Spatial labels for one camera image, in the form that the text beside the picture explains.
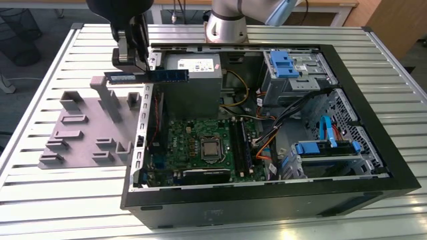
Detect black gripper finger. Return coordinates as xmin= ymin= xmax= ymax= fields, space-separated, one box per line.
xmin=131 ymin=14 xmax=152 ymax=83

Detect RAM stick with blue label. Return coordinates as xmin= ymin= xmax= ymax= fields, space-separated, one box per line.
xmin=103 ymin=69 xmax=191 ymax=85

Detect empty black RAM slot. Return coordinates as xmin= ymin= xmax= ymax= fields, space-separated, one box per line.
xmin=230 ymin=119 xmax=245 ymax=176

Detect grey power supply unit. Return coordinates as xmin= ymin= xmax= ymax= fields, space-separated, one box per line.
xmin=156 ymin=53 xmax=224 ymax=120

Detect grey plastic parts rack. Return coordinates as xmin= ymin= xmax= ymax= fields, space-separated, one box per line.
xmin=36 ymin=75 xmax=143 ymax=170

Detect blue plastic drive carrier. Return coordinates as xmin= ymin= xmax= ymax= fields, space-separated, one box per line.
xmin=270 ymin=50 xmax=298 ymax=78

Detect white furniture foot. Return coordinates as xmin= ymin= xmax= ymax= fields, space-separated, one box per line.
xmin=0 ymin=72 xmax=16 ymax=95

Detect CPU socket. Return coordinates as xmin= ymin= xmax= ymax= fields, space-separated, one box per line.
xmin=196 ymin=134 xmax=227 ymax=165

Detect green motherboard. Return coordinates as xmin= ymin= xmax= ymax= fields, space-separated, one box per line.
xmin=146 ymin=117 xmax=269 ymax=187

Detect silver CPU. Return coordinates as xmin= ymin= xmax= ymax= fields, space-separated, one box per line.
xmin=200 ymin=141 xmax=222 ymax=157

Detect metal drive cage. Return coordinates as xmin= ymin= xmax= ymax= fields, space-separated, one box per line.
xmin=262 ymin=49 xmax=338 ymax=107

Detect black graphics card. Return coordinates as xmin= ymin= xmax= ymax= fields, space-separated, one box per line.
xmin=182 ymin=168 xmax=232 ymax=185

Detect white framed wooden desk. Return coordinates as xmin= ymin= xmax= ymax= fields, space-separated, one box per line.
xmin=43 ymin=0 xmax=361 ymax=27

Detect hard disk in blue carrier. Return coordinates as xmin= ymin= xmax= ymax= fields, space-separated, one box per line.
xmin=295 ymin=141 xmax=361 ymax=157

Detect black open PC case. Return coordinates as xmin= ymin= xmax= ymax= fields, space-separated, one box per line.
xmin=119 ymin=42 xmax=422 ymax=230

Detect metal disk bay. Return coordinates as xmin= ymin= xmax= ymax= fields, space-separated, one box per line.
xmin=278 ymin=147 xmax=390 ymax=180

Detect wooden cabinet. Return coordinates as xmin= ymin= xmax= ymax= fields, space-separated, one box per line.
xmin=346 ymin=0 xmax=427 ymax=68

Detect hanging black cable white plug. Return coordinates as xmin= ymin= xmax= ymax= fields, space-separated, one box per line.
xmin=171 ymin=0 xmax=187 ymax=24

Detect yellow wire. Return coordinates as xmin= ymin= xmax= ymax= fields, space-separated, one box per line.
xmin=219 ymin=70 xmax=251 ymax=108

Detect black cable bundle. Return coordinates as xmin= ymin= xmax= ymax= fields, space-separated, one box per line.
xmin=255 ymin=88 xmax=335 ymax=148

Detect orange wire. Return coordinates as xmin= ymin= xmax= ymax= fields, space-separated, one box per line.
xmin=255 ymin=143 xmax=278 ymax=161

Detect blue flat wire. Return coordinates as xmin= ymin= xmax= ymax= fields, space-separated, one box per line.
xmin=319 ymin=116 xmax=338 ymax=148

